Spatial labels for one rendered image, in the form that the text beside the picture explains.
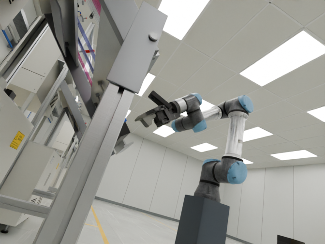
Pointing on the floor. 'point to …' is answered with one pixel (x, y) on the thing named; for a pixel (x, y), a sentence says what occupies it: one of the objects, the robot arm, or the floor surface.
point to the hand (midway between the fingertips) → (136, 118)
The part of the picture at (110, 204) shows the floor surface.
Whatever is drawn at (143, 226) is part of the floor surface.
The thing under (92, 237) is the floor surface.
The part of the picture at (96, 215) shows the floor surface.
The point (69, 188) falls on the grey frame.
